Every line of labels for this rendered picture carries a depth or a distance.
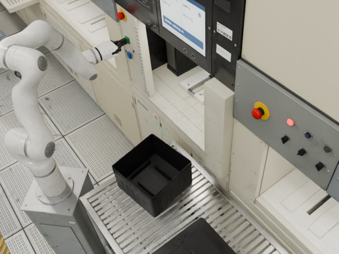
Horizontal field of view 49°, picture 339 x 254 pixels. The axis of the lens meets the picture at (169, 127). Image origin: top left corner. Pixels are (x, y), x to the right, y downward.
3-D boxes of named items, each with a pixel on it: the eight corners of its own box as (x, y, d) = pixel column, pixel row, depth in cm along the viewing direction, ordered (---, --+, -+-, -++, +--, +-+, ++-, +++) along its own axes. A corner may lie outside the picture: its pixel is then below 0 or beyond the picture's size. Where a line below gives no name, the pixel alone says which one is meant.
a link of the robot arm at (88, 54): (97, 58, 188) (87, 46, 190) (73, 69, 183) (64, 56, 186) (98, 68, 195) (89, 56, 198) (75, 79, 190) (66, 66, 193)
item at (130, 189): (155, 152, 204) (152, 132, 191) (193, 181, 190) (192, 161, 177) (116, 185, 192) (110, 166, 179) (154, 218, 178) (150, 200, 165)
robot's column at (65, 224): (62, 267, 244) (19, 209, 187) (76, 228, 262) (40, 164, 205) (104, 272, 239) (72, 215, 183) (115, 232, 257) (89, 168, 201)
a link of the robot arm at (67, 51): (74, 51, 162) (104, 74, 191) (56, 26, 167) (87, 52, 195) (58, 65, 162) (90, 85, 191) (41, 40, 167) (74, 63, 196)
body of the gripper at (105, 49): (93, 56, 199) (111, 47, 203) (102, 65, 193) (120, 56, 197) (89, 44, 194) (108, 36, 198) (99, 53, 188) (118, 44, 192)
